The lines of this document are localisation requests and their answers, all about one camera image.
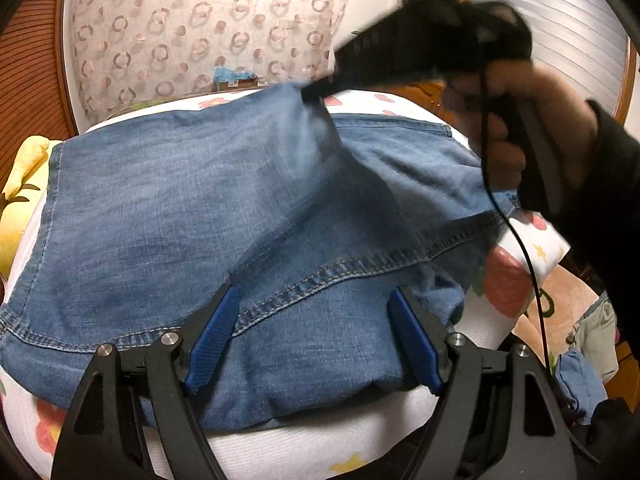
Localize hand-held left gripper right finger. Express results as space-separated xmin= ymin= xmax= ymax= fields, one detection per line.
xmin=387 ymin=286 xmax=578 ymax=480

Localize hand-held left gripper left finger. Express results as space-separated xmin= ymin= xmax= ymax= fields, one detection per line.
xmin=50 ymin=284 xmax=242 ymax=480

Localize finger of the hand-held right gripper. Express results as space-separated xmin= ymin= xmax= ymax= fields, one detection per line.
xmin=299 ymin=72 xmax=352 ymax=104

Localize blue denim pants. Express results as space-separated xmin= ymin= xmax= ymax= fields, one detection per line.
xmin=0 ymin=82 xmax=523 ymax=433

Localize person's right forearm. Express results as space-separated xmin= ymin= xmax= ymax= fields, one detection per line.
xmin=550 ymin=100 xmax=640 ymax=361

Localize person's right hand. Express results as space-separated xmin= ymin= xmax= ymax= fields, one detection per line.
xmin=442 ymin=61 xmax=599 ymax=192

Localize wooden low cabinet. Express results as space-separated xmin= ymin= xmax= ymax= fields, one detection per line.
xmin=395 ymin=82 xmax=447 ymax=121

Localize cardboard box with blue cloth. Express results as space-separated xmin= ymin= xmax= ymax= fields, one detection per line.
xmin=212 ymin=66 xmax=259 ymax=92

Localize white fruit-print mat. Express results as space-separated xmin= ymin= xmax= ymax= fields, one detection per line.
xmin=0 ymin=87 xmax=572 ymax=480

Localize grey striped window blind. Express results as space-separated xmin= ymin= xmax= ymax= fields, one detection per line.
xmin=462 ymin=0 xmax=632 ymax=116

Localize floral blanket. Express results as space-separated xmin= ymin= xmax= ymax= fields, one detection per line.
xmin=512 ymin=255 xmax=603 ymax=366

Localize blue cloth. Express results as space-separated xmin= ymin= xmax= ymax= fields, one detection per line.
xmin=555 ymin=350 xmax=609 ymax=413

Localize grey cloth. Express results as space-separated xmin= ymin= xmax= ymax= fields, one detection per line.
xmin=570 ymin=292 xmax=622 ymax=382

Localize yellow plush toy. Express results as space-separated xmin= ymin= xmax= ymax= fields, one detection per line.
xmin=0 ymin=136 xmax=64 ymax=277

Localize brown slatted wardrobe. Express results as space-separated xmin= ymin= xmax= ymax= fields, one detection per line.
xmin=0 ymin=0 xmax=76 ymax=192

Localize black cable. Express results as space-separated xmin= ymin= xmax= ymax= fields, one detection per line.
xmin=479 ymin=66 xmax=571 ymax=411

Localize ring-patterned sheer curtain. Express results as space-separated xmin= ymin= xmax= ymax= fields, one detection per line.
xmin=65 ymin=0 xmax=351 ymax=122

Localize wooden window frame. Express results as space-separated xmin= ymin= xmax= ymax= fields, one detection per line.
xmin=452 ymin=0 xmax=640 ymax=122

